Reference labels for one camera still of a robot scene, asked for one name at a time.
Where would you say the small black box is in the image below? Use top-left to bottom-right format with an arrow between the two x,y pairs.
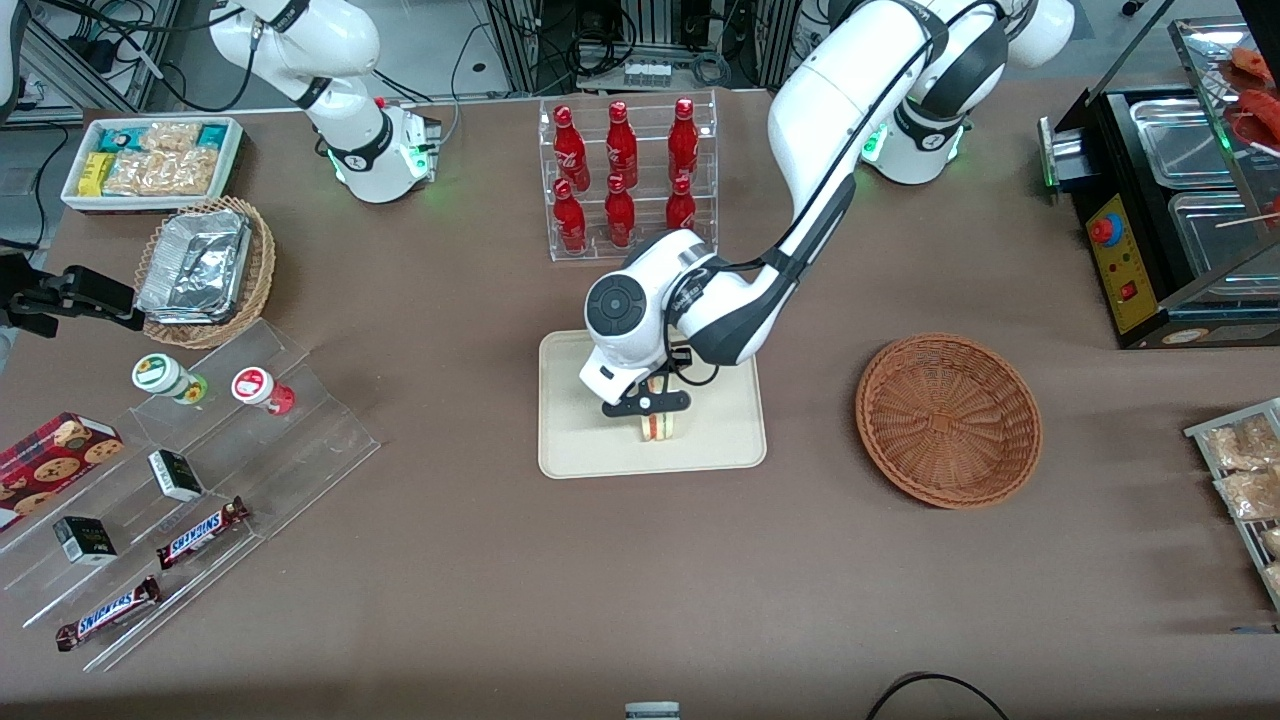
52,516 -> 119,567
148,449 -> 205,503

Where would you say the cream rectangular tray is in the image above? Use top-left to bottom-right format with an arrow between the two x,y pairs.
538,320 -> 768,481

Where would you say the steel warmer pan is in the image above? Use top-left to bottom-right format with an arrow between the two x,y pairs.
1130,97 -> 1237,189
1168,190 -> 1280,283

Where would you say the black looped cable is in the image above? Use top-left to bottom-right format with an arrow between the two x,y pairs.
865,672 -> 1011,720

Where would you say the clear acrylic stepped display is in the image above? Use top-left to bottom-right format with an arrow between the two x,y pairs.
0,318 -> 383,673

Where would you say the metal wire rack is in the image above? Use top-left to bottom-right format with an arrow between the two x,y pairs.
1184,398 -> 1280,613

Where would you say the black food warmer appliance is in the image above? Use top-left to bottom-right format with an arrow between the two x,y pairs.
1038,15 -> 1280,351

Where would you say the snickers bar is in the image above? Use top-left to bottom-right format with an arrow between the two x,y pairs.
55,576 -> 162,653
156,497 -> 251,571

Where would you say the stack of foil trays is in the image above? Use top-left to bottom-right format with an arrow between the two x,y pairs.
135,208 -> 253,326

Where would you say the red lid cup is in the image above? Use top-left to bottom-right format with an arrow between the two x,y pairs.
231,366 -> 297,417

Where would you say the clear acrylic bottle rack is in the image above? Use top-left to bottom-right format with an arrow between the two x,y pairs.
538,88 -> 719,263

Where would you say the red soda bottle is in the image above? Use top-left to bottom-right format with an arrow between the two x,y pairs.
668,97 -> 700,184
553,178 -> 589,255
606,101 -> 639,189
665,174 -> 697,233
553,105 -> 592,193
604,174 -> 637,249

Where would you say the red cookie box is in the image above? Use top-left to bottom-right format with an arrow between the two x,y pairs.
0,412 -> 125,531

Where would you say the green lid cup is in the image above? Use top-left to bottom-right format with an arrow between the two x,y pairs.
131,353 -> 209,406

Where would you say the large clear cracker bag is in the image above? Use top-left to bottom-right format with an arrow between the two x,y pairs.
104,150 -> 218,197

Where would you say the triangular sandwich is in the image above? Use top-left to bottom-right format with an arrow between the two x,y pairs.
640,378 -> 684,444

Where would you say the round brown wicker basket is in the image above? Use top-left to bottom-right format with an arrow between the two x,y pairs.
855,332 -> 1043,511

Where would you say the small clear cracker bag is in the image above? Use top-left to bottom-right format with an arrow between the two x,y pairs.
140,122 -> 202,154

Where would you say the light wicker basket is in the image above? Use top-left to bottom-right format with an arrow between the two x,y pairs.
133,196 -> 277,350

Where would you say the red sausage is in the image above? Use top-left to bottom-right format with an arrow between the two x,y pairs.
1224,46 -> 1277,86
1238,90 -> 1280,151

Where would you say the white snack bin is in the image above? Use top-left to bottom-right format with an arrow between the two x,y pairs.
60,116 -> 246,214

